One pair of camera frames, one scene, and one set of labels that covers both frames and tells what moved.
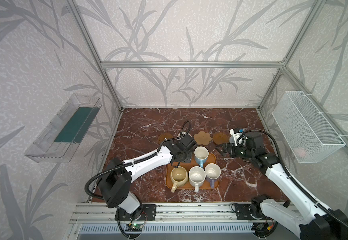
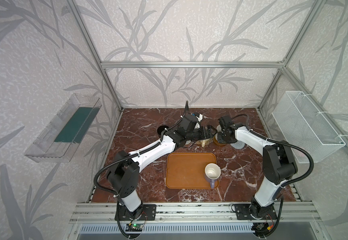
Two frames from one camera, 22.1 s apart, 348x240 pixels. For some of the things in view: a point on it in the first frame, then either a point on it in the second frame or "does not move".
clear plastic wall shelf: x=62 y=139 does not move
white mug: x=197 y=175 -> x=219 y=128
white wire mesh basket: x=307 y=133 does not move
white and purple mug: x=212 y=172 does not move
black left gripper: x=181 y=156 -> x=205 y=132
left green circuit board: x=134 y=227 does not move
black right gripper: x=230 y=149 -> x=222 y=132
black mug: x=175 y=164 -> x=161 y=128
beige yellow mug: x=179 y=176 -> x=204 y=142
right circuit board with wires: x=262 y=227 does not move
